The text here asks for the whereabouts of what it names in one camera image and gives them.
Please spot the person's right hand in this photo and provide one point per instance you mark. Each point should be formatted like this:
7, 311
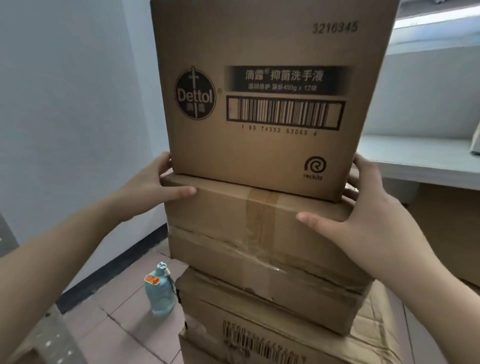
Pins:
378, 232

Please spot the person's left hand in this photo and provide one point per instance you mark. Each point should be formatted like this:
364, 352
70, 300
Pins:
144, 191

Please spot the person's left thumb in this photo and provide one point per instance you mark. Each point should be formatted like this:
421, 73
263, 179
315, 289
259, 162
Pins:
178, 192

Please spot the person's right thumb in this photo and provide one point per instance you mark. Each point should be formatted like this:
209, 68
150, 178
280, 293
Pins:
320, 224

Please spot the taped plain cardboard box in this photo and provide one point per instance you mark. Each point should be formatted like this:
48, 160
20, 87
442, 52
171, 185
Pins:
240, 232

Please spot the person's right forearm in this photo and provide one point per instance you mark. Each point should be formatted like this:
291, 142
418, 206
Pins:
438, 311

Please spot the person's left forearm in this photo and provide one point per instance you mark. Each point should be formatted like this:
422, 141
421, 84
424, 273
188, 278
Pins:
56, 270

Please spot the printed barcode cardboard box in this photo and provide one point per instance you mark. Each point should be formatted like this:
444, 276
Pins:
270, 157

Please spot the light blue water bottle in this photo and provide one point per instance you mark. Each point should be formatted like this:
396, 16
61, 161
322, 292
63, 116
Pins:
160, 292

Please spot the crumpled barcode cardboard box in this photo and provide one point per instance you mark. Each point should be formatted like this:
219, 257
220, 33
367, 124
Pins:
270, 330

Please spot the large brown cardboard box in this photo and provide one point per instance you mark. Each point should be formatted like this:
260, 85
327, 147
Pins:
450, 228

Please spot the white object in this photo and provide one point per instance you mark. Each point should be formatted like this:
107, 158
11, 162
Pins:
476, 138

